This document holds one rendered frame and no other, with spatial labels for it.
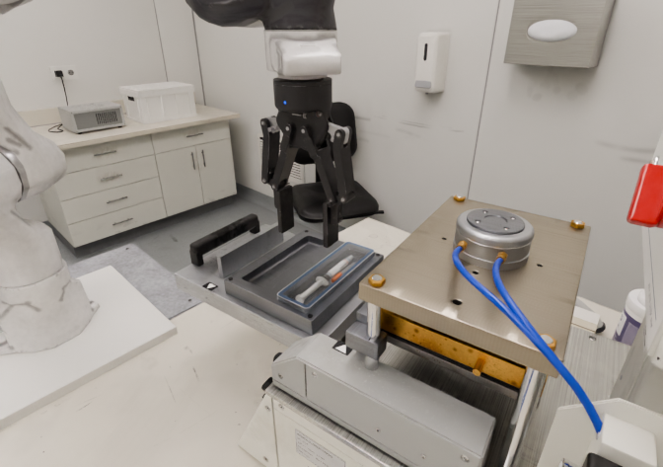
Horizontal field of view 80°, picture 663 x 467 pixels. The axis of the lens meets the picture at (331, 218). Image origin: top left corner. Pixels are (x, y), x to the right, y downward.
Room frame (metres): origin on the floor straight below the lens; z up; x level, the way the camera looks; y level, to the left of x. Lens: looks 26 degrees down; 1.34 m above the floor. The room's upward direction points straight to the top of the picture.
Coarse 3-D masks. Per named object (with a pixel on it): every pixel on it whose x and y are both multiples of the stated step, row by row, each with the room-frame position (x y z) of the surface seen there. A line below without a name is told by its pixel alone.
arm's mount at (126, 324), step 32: (96, 288) 0.78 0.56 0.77; (128, 288) 0.78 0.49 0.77; (96, 320) 0.67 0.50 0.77; (128, 320) 0.67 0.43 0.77; (160, 320) 0.67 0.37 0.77; (32, 352) 0.57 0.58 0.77; (64, 352) 0.57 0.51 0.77; (96, 352) 0.57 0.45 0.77; (128, 352) 0.58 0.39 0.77; (0, 384) 0.50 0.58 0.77; (32, 384) 0.50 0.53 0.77; (64, 384) 0.50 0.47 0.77; (0, 416) 0.44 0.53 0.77
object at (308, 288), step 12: (336, 252) 0.56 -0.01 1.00; (348, 252) 0.56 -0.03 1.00; (360, 252) 0.56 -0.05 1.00; (372, 252) 0.56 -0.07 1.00; (324, 264) 0.52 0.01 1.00; (336, 264) 0.52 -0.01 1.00; (348, 264) 0.52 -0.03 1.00; (300, 276) 0.49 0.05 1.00; (312, 276) 0.49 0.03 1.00; (324, 276) 0.49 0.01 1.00; (336, 276) 0.49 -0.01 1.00; (288, 288) 0.46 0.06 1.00; (300, 288) 0.46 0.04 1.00; (312, 288) 0.46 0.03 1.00; (324, 288) 0.46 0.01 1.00; (300, 300) 0.43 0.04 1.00; (312, 300) 0.43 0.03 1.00
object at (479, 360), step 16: (384, 320) 0.34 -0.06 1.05; (400, 320) 0.33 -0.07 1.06; (400, 336) 0.33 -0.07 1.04; (416, 336) 0.32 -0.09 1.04; (432, 336) 0.31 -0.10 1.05; (448, 336) 0.30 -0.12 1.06; (416, 352) 0.32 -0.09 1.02; (432, 352) 0.31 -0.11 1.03; (448, 352) 0.30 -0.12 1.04; (464, 352) 0.29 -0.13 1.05; (480, 352) 0.28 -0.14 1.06; (448, 368) 0.30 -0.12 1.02; (464, 368) 0.29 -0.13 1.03; (480, 368) 0.27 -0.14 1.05; (496, 368) 0.27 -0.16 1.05; (512, 368) 0.27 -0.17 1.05; (496, 384) 0.27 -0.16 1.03; (512, 384) 0.27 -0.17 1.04; (544, 384) 0.25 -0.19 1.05
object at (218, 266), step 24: (240, 240) 0.66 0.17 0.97; (264, 240) 0.62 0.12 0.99; (192, 264) 0.58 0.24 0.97; (216, 264) 0.58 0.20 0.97; (240, 264) 0.56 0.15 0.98; (192, 288) 0.52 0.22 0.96; (216, 288) 0.51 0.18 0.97; (240, 312) 0.46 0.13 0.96; (336, 312) 0.45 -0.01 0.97; (288, 336) 0.41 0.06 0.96; (336, 336) 0.42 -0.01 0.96
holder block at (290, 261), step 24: (288, 240) 0.61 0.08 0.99; (312, 240) 0.63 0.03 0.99; (264, 264) 0.54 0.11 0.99; (288, 264) 0.56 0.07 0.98; (312, 264) 0.54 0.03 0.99; (240, 288) 0.47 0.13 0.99; (264, 288) 0.47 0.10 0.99; (264, 312) 0.45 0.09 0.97; (288, 312) 0.42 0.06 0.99; (312, 312) 0.42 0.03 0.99
